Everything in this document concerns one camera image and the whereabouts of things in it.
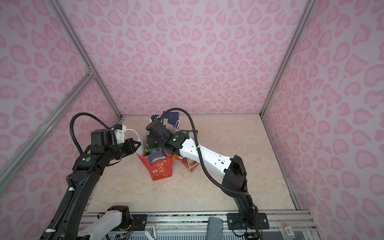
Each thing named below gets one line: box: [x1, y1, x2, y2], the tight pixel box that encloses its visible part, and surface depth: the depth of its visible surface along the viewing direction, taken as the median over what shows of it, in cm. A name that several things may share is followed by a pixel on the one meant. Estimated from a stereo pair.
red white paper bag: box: [136, 130, 174, 181], surface depth 77 cm
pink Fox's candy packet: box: [174, 154, 200, 173], surface depth 92 cm
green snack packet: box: [144, 143, 162, 156], surface depth 84 cm
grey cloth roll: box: [206, 216, 224, 240], surface depth 70 cm
